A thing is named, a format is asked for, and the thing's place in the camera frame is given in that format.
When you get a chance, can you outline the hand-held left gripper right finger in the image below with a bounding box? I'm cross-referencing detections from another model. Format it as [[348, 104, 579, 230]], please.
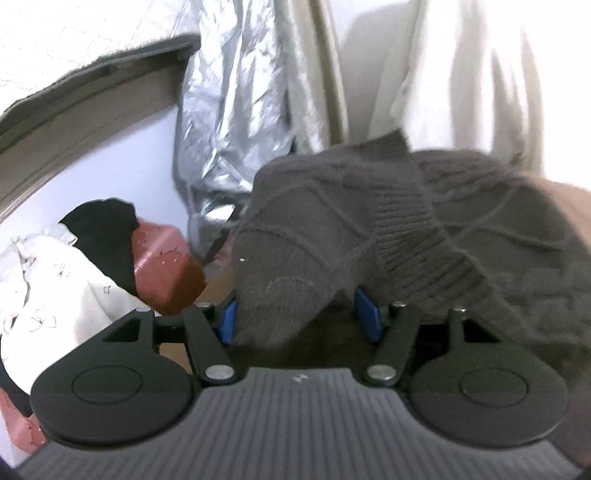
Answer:
[[353, 286, 502, 386]]

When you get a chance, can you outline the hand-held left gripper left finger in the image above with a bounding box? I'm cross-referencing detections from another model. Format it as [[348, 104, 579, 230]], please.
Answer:
[[102, 299, 241, 386]]

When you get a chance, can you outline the grey knit sweater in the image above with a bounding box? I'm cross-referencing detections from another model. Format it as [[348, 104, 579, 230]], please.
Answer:
[[230, 129, 591, 363]]

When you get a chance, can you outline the black cloth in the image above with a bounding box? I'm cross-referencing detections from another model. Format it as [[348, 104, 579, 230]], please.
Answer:
[[0, 198, 140, 407]]

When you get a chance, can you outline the white printed cloth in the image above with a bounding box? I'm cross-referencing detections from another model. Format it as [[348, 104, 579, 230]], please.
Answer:
[[0, 223, 163, 393]]

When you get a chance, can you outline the crumpled silver foil sheet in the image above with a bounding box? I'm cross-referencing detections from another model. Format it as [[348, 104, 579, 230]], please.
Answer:
[[174, 0, 298, 266]]

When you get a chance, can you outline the beige curtain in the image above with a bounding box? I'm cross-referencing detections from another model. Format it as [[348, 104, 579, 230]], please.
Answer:
[[277, 0, 352, 155]]

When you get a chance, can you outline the beige window frame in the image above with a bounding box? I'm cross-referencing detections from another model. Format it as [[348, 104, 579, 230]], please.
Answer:
[[0, 39, 197, 222]]

